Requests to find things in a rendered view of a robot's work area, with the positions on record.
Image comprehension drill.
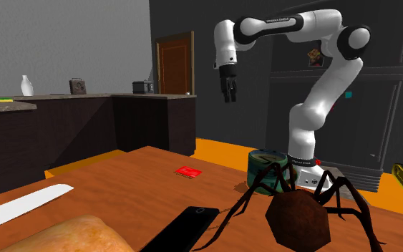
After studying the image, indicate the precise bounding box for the brown wooden door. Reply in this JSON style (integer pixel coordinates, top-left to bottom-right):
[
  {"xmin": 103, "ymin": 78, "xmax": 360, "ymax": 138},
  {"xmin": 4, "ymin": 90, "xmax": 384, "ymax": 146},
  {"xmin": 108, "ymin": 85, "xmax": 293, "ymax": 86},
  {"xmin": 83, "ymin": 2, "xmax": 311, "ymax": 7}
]
[{"xmin": 155, "ymin": 30, "xmax": 196, "ymax": 96}]

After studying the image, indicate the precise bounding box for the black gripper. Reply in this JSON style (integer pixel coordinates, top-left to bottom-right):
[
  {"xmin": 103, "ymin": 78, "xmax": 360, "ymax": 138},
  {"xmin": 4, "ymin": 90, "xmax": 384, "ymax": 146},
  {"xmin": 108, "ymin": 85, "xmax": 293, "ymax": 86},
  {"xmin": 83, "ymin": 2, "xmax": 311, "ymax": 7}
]
[{"xmin": 218, "ymin": 64, "xmax": 239, "ymax": 104}]

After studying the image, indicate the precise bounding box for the green round tin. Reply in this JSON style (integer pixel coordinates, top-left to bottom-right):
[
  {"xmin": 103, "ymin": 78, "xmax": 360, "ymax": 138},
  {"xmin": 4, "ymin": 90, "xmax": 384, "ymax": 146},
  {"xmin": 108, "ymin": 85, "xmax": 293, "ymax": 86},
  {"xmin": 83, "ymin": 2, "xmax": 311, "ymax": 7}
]
[{"xmin": 246, "ymin": 148, "xmax": 293, "ymax": 196}]

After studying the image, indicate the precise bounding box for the red flat card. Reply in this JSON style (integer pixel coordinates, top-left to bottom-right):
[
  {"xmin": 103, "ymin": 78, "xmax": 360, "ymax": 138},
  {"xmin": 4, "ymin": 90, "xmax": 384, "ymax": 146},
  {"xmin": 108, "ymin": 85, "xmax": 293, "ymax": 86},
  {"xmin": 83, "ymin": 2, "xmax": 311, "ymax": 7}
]
[{"xmin": 174, "ymin": 165, "xmax": 203, "ymax": 179}]

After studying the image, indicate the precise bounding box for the white flat knife blade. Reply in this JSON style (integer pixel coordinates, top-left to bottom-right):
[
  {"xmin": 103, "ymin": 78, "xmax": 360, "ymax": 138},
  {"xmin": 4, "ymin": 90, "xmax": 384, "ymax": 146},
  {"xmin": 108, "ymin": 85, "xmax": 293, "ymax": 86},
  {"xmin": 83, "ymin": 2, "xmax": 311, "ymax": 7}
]
[{"xmin": 0, "ymin": 183, "xmax": 75, "ymax": 236}]

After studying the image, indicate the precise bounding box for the brown toy spider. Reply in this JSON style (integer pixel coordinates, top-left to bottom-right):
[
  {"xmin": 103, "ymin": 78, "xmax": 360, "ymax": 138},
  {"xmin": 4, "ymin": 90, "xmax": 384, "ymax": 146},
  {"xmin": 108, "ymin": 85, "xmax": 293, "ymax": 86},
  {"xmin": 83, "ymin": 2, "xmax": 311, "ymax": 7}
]
[{"xmin": 191, "ymin": 161, "xmax": 388, "ymax": 252}]

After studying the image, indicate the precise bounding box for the black smartphone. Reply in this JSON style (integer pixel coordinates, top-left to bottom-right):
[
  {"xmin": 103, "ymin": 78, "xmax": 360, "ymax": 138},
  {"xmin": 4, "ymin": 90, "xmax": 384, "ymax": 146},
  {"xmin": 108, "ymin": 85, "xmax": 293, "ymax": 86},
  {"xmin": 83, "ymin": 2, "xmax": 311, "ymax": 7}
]
[{"xmin": 139, "ymin": 205, "xmax": 221, "ymax": 252}]

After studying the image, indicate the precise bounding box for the dark grey refrigerator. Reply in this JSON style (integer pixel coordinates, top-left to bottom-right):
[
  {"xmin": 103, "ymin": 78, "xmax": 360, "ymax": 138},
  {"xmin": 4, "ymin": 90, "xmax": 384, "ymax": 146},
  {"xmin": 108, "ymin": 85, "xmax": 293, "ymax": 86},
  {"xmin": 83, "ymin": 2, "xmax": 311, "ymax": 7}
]
[{"xmin": 264, "ymin": 0, "xmax": 403, "ymax": 193}]

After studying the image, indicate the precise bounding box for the dark kitchen counter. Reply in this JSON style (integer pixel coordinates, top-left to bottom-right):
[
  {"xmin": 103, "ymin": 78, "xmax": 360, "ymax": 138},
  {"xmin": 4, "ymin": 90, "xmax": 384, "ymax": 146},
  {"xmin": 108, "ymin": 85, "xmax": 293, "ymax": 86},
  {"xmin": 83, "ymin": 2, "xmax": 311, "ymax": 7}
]
[{"xmin": 0, "ymin": 74, "xmax": 198, "ymax": 202}]

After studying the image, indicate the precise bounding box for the grey robot stand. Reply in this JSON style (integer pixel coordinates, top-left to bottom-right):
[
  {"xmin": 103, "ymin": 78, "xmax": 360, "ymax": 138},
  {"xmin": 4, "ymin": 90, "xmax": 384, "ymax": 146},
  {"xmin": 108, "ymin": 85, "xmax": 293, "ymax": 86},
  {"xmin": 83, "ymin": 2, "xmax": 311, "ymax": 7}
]
[{"xmin": 321, "ymin": 165, "xmax": 371, "ymax": 206}]

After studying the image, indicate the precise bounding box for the orange-brown bread loaf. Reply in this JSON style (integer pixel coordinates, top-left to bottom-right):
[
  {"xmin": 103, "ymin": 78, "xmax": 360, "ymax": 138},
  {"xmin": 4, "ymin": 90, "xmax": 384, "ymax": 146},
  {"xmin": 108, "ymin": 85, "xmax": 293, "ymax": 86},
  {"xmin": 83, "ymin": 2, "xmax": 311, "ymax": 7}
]
[{"xmin": 0, "ymin": 214, "xmax": 137, "ymax": 252}]

